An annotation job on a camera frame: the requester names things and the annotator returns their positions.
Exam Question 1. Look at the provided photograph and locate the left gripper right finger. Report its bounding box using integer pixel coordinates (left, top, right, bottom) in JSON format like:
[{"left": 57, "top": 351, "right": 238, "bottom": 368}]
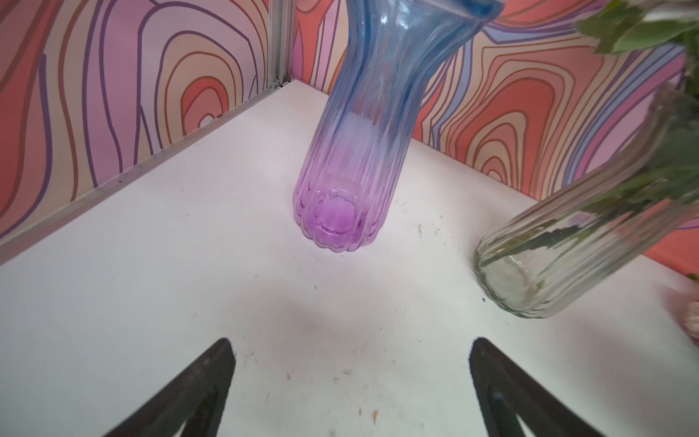
[{"left": 469, "top": 337, "right": 600, "bottom": 436}]

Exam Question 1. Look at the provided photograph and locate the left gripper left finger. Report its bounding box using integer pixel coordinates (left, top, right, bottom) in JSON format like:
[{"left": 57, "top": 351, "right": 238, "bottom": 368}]
[{"left": 108, "top": 338, "right": 236, "bottom": 436}]

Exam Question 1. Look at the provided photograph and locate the clear ribbed glass vase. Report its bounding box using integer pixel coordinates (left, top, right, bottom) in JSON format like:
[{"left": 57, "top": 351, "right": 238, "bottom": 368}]
[{"left": 473, "top": 85, "right": 698, "bottom": 319}]

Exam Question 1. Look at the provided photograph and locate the blue purple glass vase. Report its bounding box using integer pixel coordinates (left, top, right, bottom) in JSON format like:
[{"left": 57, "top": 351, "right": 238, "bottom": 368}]
[{"left": 292, "top": 1, "right": 505, "bottom": 252}]

